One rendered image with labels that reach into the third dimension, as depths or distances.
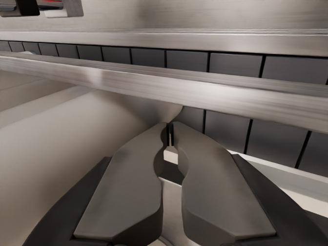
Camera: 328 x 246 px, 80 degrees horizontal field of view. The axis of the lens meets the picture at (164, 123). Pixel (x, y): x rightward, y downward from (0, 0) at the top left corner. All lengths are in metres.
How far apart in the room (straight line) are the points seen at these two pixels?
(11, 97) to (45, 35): 0.12
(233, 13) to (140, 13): 0.10
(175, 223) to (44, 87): 0.23
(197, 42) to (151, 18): 0.09
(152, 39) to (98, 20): 0.12
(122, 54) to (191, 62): 0.07
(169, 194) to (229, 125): 0.13
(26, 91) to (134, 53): 0.10
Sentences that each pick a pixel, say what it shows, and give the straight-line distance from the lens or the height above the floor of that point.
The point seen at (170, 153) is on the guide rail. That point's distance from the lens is 0.17.
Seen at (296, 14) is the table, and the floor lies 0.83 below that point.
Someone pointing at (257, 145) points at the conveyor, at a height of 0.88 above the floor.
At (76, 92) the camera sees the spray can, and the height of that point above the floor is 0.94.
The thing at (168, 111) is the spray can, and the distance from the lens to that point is 0.15.
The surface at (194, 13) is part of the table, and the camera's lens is 0.22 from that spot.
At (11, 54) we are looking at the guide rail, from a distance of 0.20.
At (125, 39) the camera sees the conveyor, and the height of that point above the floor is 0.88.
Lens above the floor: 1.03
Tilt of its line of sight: 48 degrees down
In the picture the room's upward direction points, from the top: 131 degrees counter-clockwise
